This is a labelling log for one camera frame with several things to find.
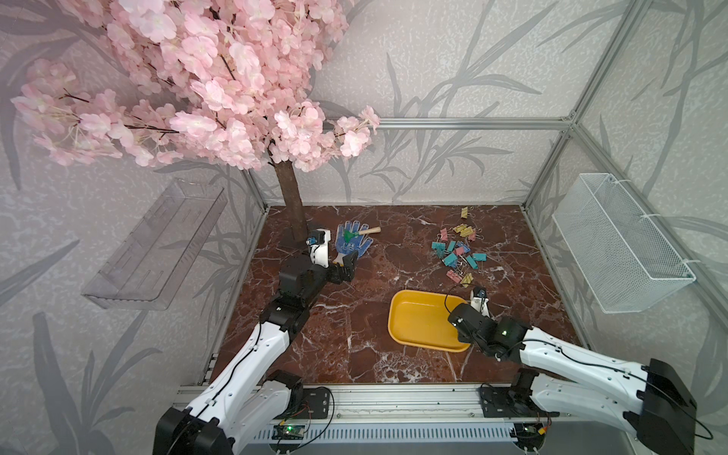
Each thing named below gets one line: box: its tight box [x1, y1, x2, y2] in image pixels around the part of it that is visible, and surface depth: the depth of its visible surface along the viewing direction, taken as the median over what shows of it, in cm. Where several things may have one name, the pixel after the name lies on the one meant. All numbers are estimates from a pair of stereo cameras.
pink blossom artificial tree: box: [11, 0, 380, 241], surface depth 48 cm
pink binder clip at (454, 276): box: [445, 269, 463, 284], surface depth 100 cm
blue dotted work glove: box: [333, 219, 374, 266], surface depth 110 cm
